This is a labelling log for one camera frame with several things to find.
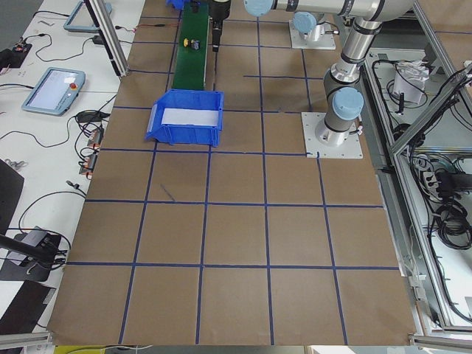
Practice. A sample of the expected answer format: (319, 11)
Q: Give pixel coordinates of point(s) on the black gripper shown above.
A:
(218, 9)

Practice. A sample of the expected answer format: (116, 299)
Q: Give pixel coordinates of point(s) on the green conveyor belt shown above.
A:
(190, 67)

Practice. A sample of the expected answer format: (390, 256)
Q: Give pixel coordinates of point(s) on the blue bin near left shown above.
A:
(186, 134)

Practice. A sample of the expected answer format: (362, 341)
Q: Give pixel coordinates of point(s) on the white foam pad left bin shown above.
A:
(180, 116)

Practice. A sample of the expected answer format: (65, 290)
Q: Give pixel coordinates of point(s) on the teach pendant far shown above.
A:
(80, 20)

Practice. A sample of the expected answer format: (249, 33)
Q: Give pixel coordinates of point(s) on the teach pendant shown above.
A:
(55, 91)
(80, 20)

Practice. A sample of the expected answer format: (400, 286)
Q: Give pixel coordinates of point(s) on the teach pendant near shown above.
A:
(55, 91)

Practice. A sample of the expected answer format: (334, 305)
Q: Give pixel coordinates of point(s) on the crumpled white paper bag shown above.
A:
(410, 80)

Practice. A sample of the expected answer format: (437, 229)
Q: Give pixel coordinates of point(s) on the black monitor stand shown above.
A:
(32, 255)

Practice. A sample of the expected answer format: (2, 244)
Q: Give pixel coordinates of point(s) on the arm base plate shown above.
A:
(321, 37)
(322, 143)

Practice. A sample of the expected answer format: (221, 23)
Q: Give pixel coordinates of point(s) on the aluminium frame post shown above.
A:
(102, 21)

